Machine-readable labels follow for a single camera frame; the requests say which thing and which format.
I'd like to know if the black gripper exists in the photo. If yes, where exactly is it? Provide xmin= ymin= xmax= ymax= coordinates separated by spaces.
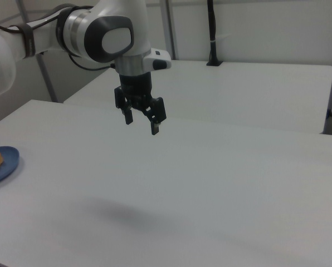
xmin=114 ymin=71 xmax=167 ymax=136

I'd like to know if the white side table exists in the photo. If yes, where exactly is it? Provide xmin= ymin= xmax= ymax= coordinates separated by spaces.
xmin=63 ymin=58 xmax=332 ymax=135

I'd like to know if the blue round plate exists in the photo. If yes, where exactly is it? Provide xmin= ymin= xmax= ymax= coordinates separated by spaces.
xmin=0 ymin=146 xmax=21 ymax=186

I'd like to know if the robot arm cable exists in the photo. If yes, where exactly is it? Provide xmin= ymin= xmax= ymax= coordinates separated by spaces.
xmin=0 ymin=4 xmax=119 ymax=72

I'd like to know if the grey metal frame post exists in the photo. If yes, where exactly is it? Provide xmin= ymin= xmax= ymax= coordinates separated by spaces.
xmin=158 ymin=0 xmax=180 ymax=61

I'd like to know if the black camera pole with base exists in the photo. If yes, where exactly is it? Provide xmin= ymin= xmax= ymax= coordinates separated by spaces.
xmin=206 ymin=0 xmax=224 ymax=67

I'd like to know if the black strap on arm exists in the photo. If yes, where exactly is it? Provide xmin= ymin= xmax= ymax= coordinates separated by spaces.
xmin=18 ymin=23 xmax=38 ymax=58

